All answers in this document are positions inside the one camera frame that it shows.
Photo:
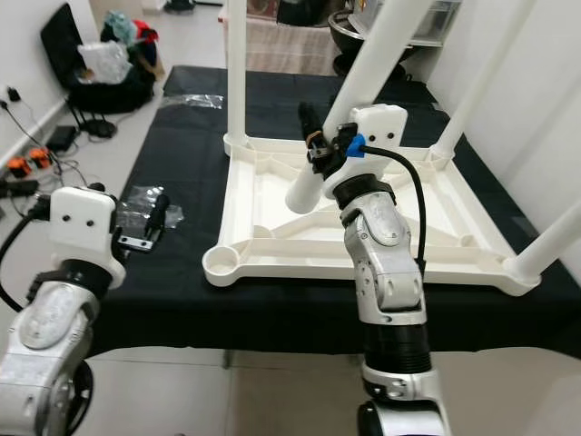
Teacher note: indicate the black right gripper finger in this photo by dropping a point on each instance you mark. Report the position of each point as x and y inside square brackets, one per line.
[311, 123]

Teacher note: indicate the white plastic table top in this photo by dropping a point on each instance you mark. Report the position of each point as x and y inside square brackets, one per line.
[463, 263]

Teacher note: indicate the yellow rubber band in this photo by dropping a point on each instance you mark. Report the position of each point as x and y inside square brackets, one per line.
[314, 136]

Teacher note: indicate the wide clear tape patch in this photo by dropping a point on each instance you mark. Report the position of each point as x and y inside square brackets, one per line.
[136, 204]

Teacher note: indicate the oval black power adapter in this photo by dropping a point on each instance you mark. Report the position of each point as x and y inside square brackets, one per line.
[97, 128]

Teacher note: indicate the square black power adapter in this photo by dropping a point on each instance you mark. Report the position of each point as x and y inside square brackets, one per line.
[63, 138]

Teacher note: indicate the orange black charger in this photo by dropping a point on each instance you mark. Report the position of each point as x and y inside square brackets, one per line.
[40, 157]
[18, 167]

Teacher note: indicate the beige woven bench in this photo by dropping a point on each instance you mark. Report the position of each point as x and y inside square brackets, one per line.
[290, 50]

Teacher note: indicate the black power strip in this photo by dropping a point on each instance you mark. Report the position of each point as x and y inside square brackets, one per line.
[18, 186]

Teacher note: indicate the large black bowl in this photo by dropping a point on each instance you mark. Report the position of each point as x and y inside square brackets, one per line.
[345, 45]

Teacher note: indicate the black tablecloth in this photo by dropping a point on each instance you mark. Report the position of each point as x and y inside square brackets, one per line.
[191, 309]

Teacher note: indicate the black round pot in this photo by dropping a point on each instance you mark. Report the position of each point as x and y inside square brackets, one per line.
[300, 11]

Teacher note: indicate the long clear tape strip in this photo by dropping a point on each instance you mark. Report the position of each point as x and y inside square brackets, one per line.
[191, 101]

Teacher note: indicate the clear plastic bag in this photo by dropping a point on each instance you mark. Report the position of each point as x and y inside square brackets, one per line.
[104, 62]

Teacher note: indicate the black open bag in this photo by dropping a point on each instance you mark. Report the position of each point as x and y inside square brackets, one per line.
[59, 41]

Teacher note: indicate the red cloth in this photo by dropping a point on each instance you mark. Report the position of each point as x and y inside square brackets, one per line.
[146, 32]

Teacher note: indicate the teal cloth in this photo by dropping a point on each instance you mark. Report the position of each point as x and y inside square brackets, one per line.
[118, 25]

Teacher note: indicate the clear plastic storage container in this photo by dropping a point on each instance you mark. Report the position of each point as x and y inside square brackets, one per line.
[440, 18]

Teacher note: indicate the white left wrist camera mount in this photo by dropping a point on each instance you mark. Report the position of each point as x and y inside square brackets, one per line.
[86, 232]

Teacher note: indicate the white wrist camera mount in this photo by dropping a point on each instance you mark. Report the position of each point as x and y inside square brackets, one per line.
[86, 232]
[381, 127]

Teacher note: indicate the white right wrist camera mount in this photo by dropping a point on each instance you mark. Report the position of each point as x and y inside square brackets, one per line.
[381, 127]

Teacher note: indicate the white wall socket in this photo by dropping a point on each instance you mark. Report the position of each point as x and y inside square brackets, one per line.
[14, 94]

